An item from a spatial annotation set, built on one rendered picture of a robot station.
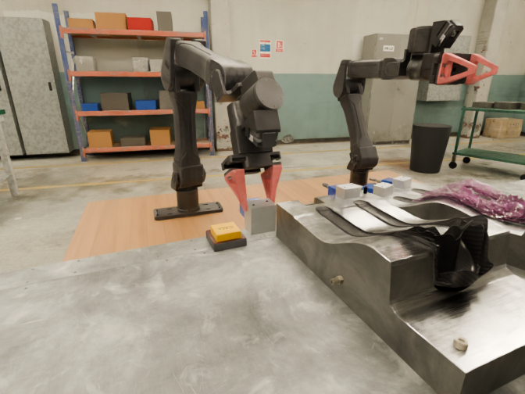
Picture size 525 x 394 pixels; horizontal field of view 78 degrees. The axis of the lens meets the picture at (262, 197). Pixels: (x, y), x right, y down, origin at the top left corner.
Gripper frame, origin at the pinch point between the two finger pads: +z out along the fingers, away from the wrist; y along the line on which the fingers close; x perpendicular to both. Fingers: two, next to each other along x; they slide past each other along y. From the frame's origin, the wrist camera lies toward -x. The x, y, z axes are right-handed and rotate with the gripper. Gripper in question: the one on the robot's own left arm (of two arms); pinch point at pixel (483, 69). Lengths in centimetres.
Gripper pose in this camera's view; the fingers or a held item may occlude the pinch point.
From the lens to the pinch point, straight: 88.0
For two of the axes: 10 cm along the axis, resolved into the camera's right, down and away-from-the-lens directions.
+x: -0.1, 9.3, 3.7
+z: 3.4, 3.5, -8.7
